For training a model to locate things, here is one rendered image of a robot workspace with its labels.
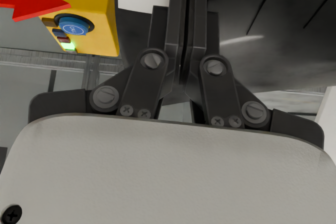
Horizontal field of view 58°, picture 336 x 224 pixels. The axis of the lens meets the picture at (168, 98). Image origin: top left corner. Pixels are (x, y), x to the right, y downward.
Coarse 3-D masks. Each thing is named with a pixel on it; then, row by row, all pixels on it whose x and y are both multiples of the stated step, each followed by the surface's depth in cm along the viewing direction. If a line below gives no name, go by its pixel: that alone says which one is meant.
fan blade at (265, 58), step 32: (224, 0) 14; (256, 0) 14; (288, 0) 14; (320, 0) 14; (128, 32) 17; (224, 32) 16; (256, 32) 16; (288, 32) 16; (320, 32) 15; (128, 64) 19; (256, 64) 19; (288, 64) 19; (320, 64) 19
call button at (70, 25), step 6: (60, 18) 42; (66, 18) 41; (72, 18) 41; (60, 24) 41; (66, 24) 41; (72, 24) 41; (78, 24) 41; (84, 24) 42; (66, 30) 43; (72, 30) 43; (78, 30) 43; (84, 30) 43
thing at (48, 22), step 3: (42, 18) 42; (45, 18) 42; (48, 18) 42; (51, 18) 42; (42, 21) 42; (45, 21) 42; (48, 21) 42; (51, 21) 42; (54, 21) 42; (45, 24) 43; (48, 24) 43; (51, 24) 43; (54, 24) 43; (57, 24) 43
